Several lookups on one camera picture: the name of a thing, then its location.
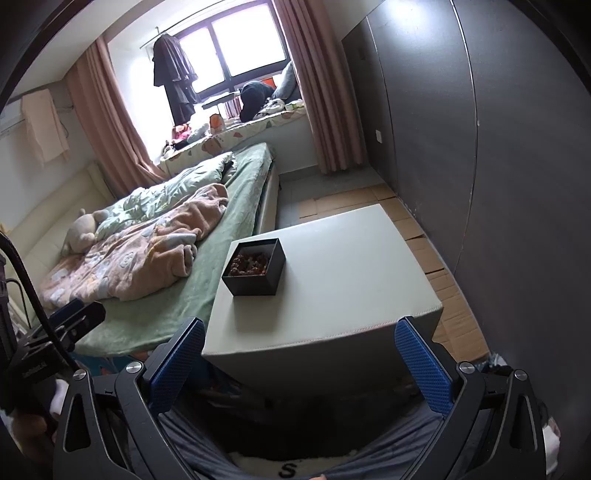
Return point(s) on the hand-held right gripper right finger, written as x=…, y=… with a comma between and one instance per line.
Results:
x=422, y=364

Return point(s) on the green floral duvet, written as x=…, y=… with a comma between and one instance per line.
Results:
x=175, y=184

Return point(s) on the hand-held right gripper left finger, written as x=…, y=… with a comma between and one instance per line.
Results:
x=178, y=364

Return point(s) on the white square table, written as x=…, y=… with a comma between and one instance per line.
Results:
x=346, y=267

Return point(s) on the dark grey wardrobe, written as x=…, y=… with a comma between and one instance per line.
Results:
x=508, y=138

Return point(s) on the grey pillow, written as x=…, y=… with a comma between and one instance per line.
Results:
x=288, y=83

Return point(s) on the pink fleece blanket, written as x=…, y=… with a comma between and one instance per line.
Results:
x=138, y=258

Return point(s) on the colourful floor mat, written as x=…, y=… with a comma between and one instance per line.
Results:
x=101, y=364

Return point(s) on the window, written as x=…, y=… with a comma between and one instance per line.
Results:
x=249, y=41

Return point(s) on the printed window seat cushion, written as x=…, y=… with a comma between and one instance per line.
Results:
x=258, y=127

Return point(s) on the person's grey pants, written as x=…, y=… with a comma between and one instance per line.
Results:
x=406, y=438

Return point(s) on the pink curtain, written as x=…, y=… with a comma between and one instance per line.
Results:
x=115, y=115
x=323, y=92

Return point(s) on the green bed sheet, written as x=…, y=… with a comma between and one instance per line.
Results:
x=221, y=221

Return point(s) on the orange and white bag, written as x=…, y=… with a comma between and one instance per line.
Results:
x=217, y=123

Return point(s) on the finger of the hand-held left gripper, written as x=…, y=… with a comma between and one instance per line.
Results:
x=81, y=318

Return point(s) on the beige plush toy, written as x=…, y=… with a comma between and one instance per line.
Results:
x=81, y=230

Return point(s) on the black garment pile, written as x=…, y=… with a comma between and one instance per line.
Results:
x=254, y=99

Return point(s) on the white air conditioner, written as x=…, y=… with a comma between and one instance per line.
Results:
x=11, y=117

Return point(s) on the hanging dark clothes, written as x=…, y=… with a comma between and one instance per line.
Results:
x=175, y=69

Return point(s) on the person's left hand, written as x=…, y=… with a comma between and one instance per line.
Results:
x=27, y=427

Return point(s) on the dark box with white lining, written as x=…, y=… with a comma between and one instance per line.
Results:
x=272, y=272

